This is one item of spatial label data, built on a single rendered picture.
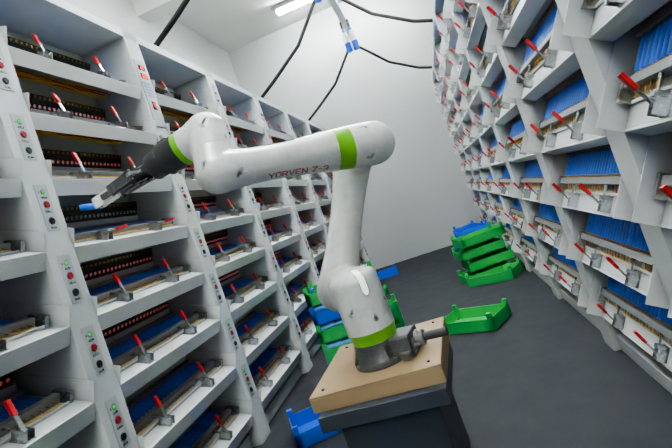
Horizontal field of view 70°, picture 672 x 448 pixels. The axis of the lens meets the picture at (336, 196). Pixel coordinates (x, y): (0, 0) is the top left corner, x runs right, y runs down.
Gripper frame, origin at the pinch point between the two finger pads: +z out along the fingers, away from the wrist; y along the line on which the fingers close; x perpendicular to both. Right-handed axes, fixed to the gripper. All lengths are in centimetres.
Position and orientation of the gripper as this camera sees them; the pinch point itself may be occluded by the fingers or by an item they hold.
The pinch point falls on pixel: (106, 197)
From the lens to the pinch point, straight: 147.8
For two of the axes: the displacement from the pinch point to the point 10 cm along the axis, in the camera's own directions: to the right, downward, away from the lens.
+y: -2.1, 0.4, -9.8
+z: -8.5, 4.9, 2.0
